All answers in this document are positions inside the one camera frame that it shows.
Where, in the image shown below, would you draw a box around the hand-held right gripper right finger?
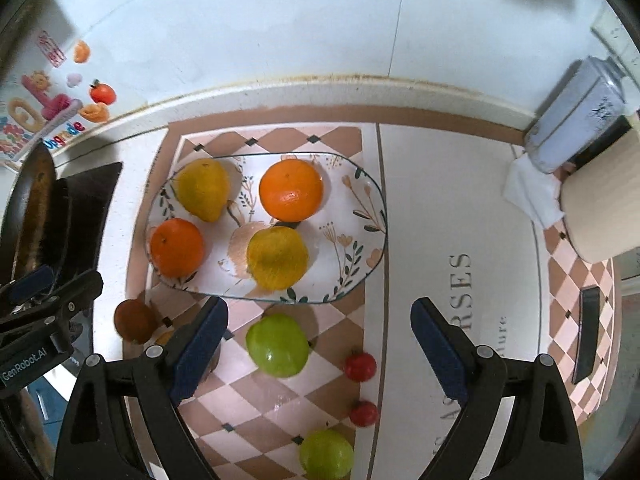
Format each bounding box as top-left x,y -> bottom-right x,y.
410,297 -> 585,480

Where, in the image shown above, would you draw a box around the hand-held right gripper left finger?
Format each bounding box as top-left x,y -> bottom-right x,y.
52,296 -> 230,480

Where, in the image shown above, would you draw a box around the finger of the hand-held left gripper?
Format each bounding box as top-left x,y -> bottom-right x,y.
0,269 -> 104,343
0,265 -> 57,307

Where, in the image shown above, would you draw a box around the large green apple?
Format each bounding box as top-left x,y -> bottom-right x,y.
245,314 -> 310,379

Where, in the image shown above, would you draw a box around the floral glass plate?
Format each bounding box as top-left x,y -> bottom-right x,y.
144,152 -> 389,304

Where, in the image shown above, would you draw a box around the brown kiwi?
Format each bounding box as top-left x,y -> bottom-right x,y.
113,299 -> 160,344

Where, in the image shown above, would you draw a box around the black frying pan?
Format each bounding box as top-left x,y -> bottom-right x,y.
0,145 -> 74,291

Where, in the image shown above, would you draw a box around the red cherry tomato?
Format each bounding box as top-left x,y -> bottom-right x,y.
343,351 -> 378,383
348,400 -> 380,428

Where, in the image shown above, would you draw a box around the small orange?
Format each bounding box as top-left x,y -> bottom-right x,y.
149,218 -> 206,279

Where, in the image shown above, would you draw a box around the round yellow pear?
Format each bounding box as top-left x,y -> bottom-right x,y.
246,226 -> 309,291

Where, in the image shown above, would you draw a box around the checkered table mat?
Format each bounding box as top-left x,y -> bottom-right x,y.
124,121 -> 622,480

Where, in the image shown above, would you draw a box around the black phone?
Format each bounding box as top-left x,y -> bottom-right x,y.
571,285 -> 601,385

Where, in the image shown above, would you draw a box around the small green apple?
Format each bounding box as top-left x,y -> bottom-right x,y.
299,428 -> 355,480

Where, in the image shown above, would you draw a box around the yellow lemon top left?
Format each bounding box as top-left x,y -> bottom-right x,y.
171,158 -> 232,223

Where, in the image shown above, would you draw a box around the large orange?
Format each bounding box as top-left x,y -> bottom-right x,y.
259,159 -> 325,222

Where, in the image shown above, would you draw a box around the white tissue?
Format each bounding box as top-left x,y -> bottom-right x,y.
502,154 -> 567,229

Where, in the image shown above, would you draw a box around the beige cylindrical container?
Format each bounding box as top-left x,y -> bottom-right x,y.
559,114 -> 640,265

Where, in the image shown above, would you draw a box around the grey-blue tin canister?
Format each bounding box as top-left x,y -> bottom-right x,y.
523,56 -> 629,174

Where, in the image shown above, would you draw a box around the colourful wall stickers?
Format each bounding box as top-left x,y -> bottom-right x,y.
0,30 -> 117,172

